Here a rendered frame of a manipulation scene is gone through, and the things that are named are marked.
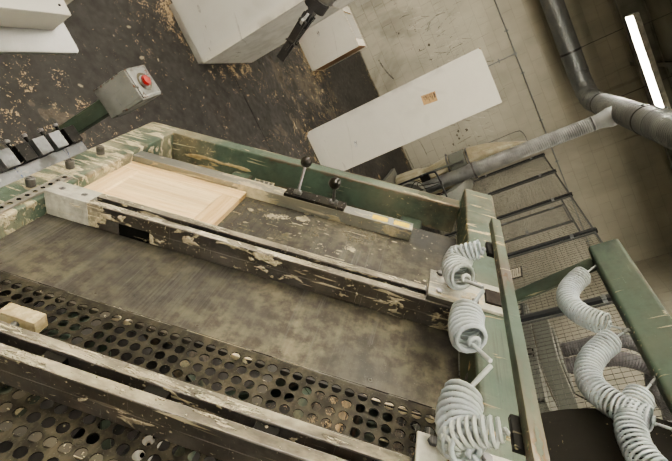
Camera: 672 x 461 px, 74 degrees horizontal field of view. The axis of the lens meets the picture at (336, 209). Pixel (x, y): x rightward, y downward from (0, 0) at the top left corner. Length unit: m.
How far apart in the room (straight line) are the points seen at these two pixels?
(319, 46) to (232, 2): 2.67
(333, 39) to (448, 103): 2.10
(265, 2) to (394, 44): 5.88
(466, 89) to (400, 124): 0.75
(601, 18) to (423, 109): 5.16
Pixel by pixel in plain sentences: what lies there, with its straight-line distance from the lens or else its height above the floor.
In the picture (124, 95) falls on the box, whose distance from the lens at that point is 1.83.
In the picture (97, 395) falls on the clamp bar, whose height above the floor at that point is 1.31.
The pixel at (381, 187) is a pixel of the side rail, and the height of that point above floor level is 1.55.
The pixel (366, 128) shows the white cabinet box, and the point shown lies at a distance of 5.04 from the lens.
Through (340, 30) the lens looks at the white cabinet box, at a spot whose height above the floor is 0.58.
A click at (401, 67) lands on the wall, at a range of 9.37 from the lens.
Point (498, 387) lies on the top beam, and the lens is 0.91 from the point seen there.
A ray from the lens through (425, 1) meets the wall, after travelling 9.37.
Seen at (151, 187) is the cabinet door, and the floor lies 1.01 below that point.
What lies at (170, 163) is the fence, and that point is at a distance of 1.59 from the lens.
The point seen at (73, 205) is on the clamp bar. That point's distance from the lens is 1.33.
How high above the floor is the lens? 2.00
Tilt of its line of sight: 23 degrees down
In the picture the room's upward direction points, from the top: 68 degrees clockwise
